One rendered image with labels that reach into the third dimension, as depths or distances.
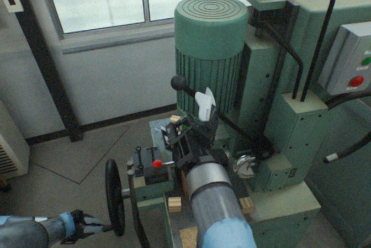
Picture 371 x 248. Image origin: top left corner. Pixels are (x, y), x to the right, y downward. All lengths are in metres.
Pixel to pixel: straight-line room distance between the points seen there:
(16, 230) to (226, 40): 0.57
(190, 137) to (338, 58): 0.41
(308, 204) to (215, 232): 0.79
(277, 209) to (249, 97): 0.50
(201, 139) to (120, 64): 1.71
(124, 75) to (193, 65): 1.61
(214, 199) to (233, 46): 0.36
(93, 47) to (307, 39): 1.63
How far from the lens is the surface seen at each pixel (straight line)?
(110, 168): 1.01
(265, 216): 1.09
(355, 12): 0.73
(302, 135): 0.78
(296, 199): 1.16
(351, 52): 0.70
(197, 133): 0.50
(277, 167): 0.86
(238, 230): 0.41
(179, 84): 0.55
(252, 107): 0.80
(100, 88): 2.26
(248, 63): 0.70
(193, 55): 0.63
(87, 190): 2.17
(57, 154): 2.47
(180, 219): 0.93
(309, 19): 0.67
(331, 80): 0.75
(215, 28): 0.59
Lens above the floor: 1.74
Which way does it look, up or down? 42 degrees down
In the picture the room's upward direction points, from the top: straight up
